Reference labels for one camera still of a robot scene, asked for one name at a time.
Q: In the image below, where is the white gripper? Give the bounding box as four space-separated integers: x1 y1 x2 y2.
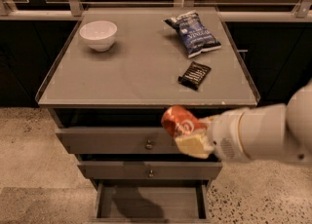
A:
175 108 250 162

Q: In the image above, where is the red crushed coke can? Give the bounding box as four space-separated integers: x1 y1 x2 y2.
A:
161 105 207 138

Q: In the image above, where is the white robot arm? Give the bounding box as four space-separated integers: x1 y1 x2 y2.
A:
175 83 312 164

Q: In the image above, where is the grey bottom drawer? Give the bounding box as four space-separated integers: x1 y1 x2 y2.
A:
90 181 212 224

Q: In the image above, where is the grey drawer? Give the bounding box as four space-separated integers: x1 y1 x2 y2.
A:
90 181 212 224
78 161 222 180
56 127 179 154

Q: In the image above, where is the grey drawer cabinet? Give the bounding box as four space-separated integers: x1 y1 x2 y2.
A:
34 6 261 224

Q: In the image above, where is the grey top drawer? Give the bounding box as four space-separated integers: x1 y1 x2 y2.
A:
56 127 179 154

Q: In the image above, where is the grey middle drawer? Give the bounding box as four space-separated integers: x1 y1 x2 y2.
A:
78 161 222 180

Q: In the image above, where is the black snack bar wrapper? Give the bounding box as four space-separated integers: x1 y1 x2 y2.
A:
177 61 212 91

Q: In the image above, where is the blue chip bag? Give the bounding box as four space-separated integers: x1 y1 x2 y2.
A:
164 11 221 58

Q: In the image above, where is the white ceramic bowl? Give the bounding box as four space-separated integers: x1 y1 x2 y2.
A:
79 20 117 52

